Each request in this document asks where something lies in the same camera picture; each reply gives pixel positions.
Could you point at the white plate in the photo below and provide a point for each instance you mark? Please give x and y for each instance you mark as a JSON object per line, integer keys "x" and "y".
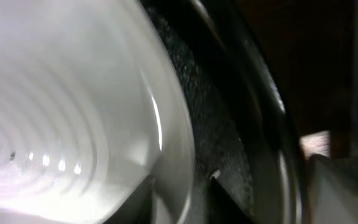
{"x": 94, "y": 126}

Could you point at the round black tray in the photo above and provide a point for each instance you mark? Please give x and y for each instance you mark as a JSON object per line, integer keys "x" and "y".
{"x": 249, "y": 167}

